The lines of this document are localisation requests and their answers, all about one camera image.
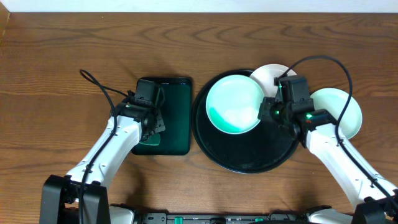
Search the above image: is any green scouring sponge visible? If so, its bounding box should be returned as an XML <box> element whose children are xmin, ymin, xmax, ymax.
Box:
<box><xmin>139</xmin><ymin>133</ymin><xmax>160</xmax><ymax>146</ymax></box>

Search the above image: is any black rectangular water tray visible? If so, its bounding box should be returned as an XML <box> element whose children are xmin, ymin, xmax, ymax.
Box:
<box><xmin>131</xmin><ymin>77</ymin><xmax>192</xmax><ymax>156</ymax></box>

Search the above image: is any white plate with green stain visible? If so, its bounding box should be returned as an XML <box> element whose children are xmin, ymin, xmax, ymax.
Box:
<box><xmin>310</xmin><ymin>88</ymin><xmax>363</xmax><ymax>139</ymax></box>

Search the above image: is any white plate front green stain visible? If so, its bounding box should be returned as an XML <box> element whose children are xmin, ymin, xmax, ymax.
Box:
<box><xmin>205</xmin><ymin>75</ymin><xmax>264</xmax><ymax>134</ymax></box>

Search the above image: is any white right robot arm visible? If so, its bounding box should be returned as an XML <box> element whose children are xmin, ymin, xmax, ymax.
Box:
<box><xmin>259</xmin><ymin>97</ymin><xmax>397</xmax><ymax>223</ymax></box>

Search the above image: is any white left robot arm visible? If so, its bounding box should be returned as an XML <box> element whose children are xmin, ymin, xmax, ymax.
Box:
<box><xmin>39</xmin><ymin>96</ymin><xmax>164</xmax><ymax>223</ymax></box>

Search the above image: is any black round serving tray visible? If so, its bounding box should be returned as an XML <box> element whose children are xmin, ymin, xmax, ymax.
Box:
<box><xmin>191</xmin><ymin>69</ymin><xmax>299</xmax><ymax>174</ymax></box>

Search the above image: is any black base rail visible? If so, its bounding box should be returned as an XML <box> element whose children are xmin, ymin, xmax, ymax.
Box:
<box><xmin>108</xmin><ymin>203</ymin><xmax>333</xmax><ymax>224</ymax></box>

